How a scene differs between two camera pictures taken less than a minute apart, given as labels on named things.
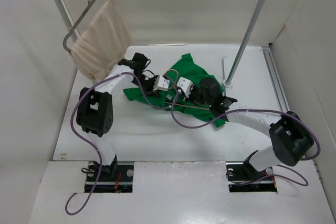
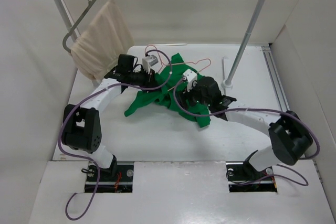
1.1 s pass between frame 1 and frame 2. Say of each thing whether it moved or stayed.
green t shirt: moved
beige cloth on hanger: stayed
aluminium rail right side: stayed
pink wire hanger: moved
